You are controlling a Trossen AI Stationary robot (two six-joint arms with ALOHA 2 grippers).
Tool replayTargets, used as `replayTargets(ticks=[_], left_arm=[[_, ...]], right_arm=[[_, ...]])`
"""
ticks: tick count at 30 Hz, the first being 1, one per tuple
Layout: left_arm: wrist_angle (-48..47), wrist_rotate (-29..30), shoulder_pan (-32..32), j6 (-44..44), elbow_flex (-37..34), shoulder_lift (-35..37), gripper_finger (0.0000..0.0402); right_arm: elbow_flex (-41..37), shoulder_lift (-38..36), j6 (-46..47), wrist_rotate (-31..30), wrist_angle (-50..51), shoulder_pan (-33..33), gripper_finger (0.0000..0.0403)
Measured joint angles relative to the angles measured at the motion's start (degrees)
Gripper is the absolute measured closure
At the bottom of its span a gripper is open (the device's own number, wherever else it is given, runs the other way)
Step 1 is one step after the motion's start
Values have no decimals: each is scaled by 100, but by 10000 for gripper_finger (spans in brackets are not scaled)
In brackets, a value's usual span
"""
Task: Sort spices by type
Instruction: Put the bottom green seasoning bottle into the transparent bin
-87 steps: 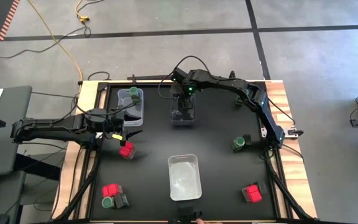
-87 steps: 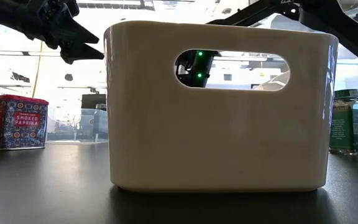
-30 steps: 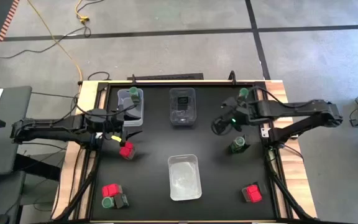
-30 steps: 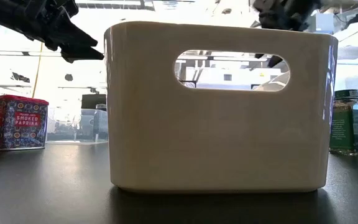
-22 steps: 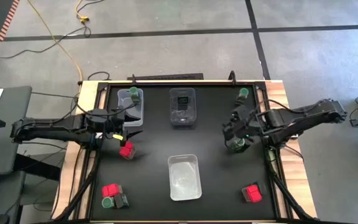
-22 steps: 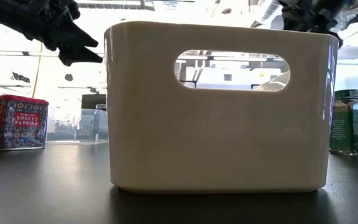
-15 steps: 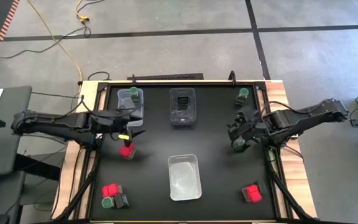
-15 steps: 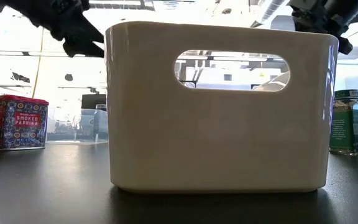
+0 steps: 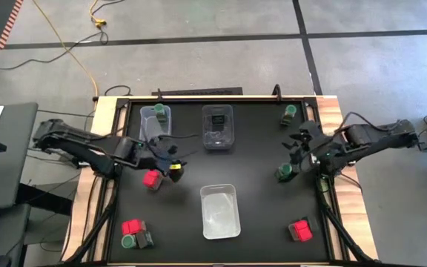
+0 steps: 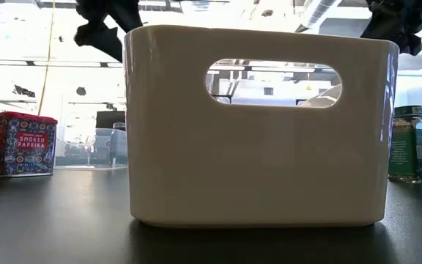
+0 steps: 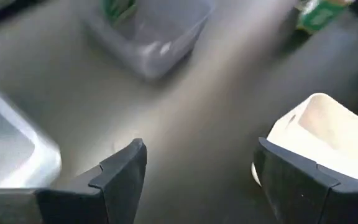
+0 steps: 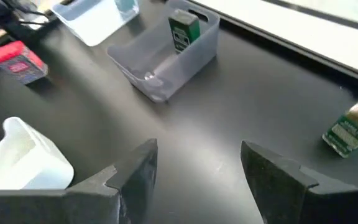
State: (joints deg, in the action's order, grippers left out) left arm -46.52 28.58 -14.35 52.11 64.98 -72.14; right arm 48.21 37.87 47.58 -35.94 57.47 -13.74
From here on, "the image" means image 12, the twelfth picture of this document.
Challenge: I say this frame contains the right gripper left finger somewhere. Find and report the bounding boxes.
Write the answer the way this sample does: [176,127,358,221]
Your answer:
[0,138,159,224]

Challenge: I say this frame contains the grey translucent plastic bin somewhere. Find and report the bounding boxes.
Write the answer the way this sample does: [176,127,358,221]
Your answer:
[106,0,221,103]

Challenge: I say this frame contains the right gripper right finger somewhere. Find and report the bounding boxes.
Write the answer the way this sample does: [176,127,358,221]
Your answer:
[240,139,358,224]

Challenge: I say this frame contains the clear plastic bin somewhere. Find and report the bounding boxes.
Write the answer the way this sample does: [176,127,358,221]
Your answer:
[50,0,140,47]

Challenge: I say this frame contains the red-lid smoked paprika tin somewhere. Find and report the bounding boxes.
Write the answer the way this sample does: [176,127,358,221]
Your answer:
[0,40,48,85]

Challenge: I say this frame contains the white plastic bin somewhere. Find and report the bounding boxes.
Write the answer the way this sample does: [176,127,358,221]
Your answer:
[0,116,75,190]

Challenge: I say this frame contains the dark green spice tin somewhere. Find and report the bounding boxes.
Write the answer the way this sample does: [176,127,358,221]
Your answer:
[168,8,201,54]

